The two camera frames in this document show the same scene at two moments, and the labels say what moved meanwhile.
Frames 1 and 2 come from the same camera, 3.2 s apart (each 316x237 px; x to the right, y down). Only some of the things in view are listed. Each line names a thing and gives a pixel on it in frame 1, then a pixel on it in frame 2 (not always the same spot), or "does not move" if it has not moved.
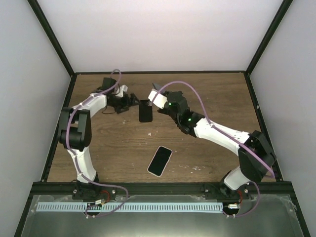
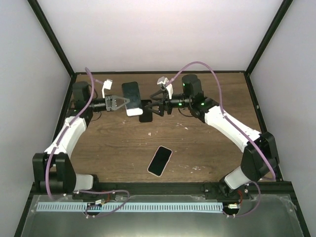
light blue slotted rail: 131,207 does not move
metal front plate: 274,216 does not move
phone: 159,161 does not move
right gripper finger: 157,86 -> 164,104
